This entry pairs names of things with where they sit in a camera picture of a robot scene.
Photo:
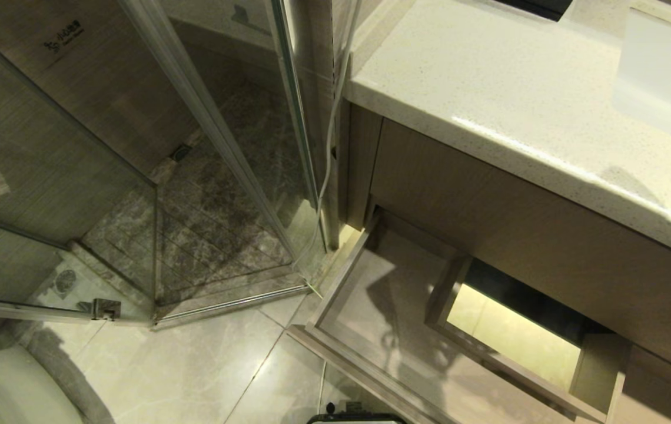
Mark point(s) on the open wooden drawer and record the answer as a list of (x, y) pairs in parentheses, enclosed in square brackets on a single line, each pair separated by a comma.
[(406, 330)]

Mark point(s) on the metal door hinge bracket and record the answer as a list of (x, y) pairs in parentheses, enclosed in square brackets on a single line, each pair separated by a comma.
[(105, 308)]

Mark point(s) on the white ceramic sink basin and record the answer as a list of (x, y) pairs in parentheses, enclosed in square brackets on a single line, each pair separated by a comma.
[(659, 70)]

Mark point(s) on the speckled stone countertop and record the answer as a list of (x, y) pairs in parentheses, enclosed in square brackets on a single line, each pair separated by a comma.
[(488, 82)]

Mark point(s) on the white toilet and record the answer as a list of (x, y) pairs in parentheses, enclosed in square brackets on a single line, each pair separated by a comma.
[(6, 388)]

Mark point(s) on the glass shower enclosure panel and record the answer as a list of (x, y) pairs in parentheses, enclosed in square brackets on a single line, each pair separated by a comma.
[(235, 176)]

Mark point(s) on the shower floor drain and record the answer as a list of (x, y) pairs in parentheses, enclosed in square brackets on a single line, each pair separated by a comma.
[(180, 153)]

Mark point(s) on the glass shower door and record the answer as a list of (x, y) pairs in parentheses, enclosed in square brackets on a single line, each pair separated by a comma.
[(47, 194)]

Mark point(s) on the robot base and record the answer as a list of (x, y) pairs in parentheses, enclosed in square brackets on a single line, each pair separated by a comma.
[(356, 417)]

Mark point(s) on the wooden vanity cabinet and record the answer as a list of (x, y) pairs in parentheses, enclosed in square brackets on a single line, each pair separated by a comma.
[(524, 235)]

